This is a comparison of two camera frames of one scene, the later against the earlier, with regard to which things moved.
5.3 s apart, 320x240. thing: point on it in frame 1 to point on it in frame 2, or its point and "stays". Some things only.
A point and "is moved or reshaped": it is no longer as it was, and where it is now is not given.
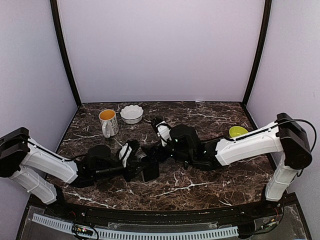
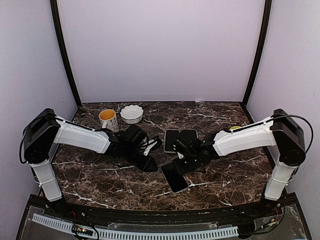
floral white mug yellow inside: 108,120 stays
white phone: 150,170 to 177,181
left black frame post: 62,50 stays
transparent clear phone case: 141,157 is moved or reshaped
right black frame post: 267,17 stays
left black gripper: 131,172 to 148,168
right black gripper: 150,153 to 181,170
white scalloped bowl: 132,114 stays
